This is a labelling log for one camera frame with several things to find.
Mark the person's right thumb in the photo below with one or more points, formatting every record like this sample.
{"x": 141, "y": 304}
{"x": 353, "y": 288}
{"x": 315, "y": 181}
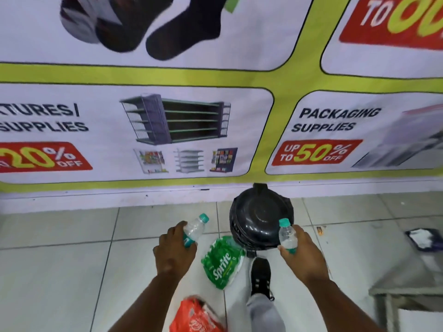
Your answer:
{"x": 286, "y": 251}

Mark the large printed wall banner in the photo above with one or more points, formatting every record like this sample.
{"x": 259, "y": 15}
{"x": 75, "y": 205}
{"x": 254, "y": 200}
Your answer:
{"x": 221, "y": 82}

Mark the person's right hand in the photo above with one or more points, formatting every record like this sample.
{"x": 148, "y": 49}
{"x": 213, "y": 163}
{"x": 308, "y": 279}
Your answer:
{"x": 306, "y": 261}

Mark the person's left thumb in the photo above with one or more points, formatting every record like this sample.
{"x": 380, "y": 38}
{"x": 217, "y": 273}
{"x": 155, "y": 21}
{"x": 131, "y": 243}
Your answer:
{"x": 191, "y": 246}

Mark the red shrink-wrapped soda bottle pack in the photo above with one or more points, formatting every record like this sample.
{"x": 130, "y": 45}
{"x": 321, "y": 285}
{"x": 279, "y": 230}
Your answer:
{"x": 199, "y": 316}

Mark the person's left hand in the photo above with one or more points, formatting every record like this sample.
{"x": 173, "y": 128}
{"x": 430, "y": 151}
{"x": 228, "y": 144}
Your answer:
{"x": 171, "y": 250}

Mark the person's black shoe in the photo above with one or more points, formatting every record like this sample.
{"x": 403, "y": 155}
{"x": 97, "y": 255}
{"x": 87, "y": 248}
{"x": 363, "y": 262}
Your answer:
{"x": 260, "y": 276}

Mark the steel table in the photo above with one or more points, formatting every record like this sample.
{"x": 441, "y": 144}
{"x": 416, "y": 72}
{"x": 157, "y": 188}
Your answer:
{"x": 412, "y": 280}

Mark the black pedal waste bin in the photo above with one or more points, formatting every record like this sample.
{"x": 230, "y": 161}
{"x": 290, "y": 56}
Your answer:
{"x": 258, "y": 217}

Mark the clear water bottle teal cap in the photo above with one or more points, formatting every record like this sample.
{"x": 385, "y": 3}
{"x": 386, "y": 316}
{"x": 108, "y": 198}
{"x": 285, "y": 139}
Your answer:
{"x": 287, "y": 236}
{"x": 196, "y": 228}

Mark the person's left forearm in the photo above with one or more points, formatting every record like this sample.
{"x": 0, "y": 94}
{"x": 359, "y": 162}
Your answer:
{"x": 143, "y": 302}

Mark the person's right forearm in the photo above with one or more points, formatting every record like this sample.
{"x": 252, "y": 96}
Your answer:
{"x": 341, "y": 306}

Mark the green shrink-wrapped soda bottle pack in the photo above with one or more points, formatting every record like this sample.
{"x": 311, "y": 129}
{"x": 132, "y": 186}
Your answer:
{"x": 221, "y": 261}

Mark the dark blue white wrapper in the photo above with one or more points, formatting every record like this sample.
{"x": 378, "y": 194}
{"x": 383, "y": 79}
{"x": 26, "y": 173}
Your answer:
{"x": 424, "y": 238}

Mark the person's grey trouser leg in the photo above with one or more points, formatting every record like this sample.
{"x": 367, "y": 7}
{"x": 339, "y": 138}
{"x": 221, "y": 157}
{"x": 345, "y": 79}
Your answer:
{"x": 263, "y": 314}

